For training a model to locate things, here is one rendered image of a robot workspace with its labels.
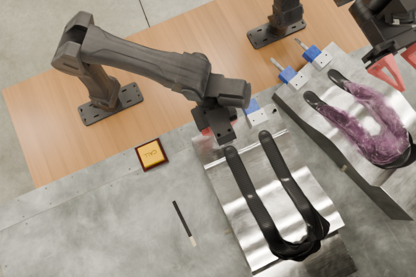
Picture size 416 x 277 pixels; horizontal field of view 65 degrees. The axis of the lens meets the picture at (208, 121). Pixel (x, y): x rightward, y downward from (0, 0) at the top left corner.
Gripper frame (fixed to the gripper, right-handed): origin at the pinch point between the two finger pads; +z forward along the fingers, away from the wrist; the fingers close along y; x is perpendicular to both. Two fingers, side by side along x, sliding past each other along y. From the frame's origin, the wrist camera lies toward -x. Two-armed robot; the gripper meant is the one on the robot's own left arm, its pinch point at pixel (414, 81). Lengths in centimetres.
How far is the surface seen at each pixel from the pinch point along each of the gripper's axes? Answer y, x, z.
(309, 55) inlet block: 1.5, 33.2, -22.2
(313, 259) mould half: -28, 33, 29
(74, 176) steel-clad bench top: -78, 40, -21
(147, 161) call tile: -57, 36, -15
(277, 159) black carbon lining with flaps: -23.5, 31.5, 1.4
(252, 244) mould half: -41, 26, 17
